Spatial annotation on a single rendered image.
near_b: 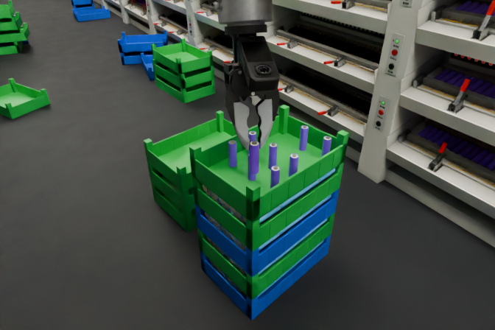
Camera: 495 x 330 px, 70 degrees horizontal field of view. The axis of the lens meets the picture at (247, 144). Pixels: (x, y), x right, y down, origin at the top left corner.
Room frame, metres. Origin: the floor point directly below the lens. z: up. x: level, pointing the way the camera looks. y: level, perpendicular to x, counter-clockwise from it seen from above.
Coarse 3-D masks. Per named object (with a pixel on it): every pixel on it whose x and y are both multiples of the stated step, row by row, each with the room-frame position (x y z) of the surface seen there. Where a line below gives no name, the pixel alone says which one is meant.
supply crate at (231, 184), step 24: (288, 120) 0.82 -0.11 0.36; (216, 144) 0.68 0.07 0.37; (240, 144) 0.73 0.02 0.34; (264, 144) 0.76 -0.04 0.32; (288, 144) 0.76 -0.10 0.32; (312, 144) 0.76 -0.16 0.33; (336, 144) 0.69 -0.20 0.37; (192, 168) 0.63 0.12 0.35; (216, 168) 0.66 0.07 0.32; (240, 168) 0.66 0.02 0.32; (264, 168) 0.66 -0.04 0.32; (288, 168) 0.66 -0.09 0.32; (312, 168) 0.61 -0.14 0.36; (216, 192) 0.57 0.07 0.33; (240, 192) 0.52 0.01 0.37; (264, 192) 0.51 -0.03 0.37; (288, 192) 0.56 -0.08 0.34
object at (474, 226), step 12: (396, 168) 1.04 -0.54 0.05; (396, 180) 0.99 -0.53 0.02; (408, 180) 0.96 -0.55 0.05; (420, 180) 0.96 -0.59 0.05; (408, 192) 0.95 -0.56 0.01; (420, 192) 0.92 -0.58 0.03; (432, 192) 0.90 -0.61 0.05; (444, 192) 0.90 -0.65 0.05; (432, 204) 0.88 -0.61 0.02; (444, 204) 0.85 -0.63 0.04; (456, 204) 0.84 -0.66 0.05; (444, 216) 0.84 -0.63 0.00; (456, 216) 0.82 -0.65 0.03; (468, 216) 0.79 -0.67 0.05; (480, 216) 0.79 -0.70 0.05; (468, 228) 0.78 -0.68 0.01; (480, 228) 0.76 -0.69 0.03; (492, 228) 0.74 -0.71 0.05; (492, 240) 0.72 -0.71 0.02
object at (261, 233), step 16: (336, 176) 0.67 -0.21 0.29; (320, 192) 0.64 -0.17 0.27; (208, 208) 0.59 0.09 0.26; (224, 208) 0.56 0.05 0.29; (288, 208) 0.56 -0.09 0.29; (304, 208) 0.60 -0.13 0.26; (224, 224) 0.55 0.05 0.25; (240, 224) 0.52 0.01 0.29; (256, 224) 0.50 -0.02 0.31; (272, 224) 0.53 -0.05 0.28; (288, 224) 0.56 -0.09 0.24; (240, 240) 0.52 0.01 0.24; (256, 240) 0.50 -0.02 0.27
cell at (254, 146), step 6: (252, 144) 0.53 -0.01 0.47; (258, 144) 0.53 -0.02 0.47; (252, 150) 0.53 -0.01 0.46; (258, 150) 0.53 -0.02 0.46; (252, 156) 0.53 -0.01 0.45; (258, 156) 0.53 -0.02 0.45; (252, 162) 0.53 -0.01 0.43; (258, 162) 0.53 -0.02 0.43; (252, 168) 0.53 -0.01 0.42; (258, 168) 0.53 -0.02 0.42
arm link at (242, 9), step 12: (228, 0) 0.58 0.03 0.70; (240, 0) 0.57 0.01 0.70; (252, 0) 0.57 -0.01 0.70; (264, 0) 0.58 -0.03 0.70; (228, 12) 0.57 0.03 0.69; (240, 12) 0.57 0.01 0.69; (252, 12) 0.57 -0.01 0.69; (264, 12) 0.58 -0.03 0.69; (228, 24) 0.59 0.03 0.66; (240, 24) 0.58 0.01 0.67; (252, 24) 0.58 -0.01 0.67
